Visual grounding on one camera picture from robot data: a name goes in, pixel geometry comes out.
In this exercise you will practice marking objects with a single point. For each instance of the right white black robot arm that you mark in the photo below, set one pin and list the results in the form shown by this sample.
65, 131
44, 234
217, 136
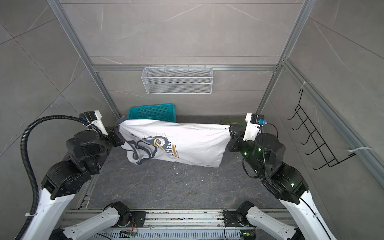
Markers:
290, 188

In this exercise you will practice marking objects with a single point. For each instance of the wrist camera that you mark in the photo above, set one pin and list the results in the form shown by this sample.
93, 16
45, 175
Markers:
95, 118
254, 125

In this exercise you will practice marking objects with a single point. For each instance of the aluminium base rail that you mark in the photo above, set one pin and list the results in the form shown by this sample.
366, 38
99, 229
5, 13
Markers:
185, 225

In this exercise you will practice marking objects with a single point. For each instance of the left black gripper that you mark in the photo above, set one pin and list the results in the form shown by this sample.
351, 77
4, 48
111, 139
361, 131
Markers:
114, 135

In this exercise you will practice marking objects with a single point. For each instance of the green tank top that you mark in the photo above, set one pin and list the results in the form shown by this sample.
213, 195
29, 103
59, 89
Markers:
234, 122

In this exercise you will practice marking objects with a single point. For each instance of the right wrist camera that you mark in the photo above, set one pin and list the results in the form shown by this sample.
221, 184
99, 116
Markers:
254, 125

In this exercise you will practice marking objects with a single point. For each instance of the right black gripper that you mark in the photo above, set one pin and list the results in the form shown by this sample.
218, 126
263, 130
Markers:
235, 139

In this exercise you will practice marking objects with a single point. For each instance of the white tank top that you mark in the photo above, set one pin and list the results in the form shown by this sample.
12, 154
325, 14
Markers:
190, 144

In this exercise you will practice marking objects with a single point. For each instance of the white wire mesh shelf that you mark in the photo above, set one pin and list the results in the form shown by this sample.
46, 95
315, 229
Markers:
178, 80

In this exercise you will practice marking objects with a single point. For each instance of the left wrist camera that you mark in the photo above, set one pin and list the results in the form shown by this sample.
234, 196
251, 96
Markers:
95, 118

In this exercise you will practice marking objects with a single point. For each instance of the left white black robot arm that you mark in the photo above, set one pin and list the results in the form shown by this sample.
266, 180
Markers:
60, 185

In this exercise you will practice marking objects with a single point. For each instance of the black wire hook rack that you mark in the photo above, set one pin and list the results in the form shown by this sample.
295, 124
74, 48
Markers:
314, 135

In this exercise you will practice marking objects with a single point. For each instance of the teal plastic basket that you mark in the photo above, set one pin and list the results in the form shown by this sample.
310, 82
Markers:
163, 112

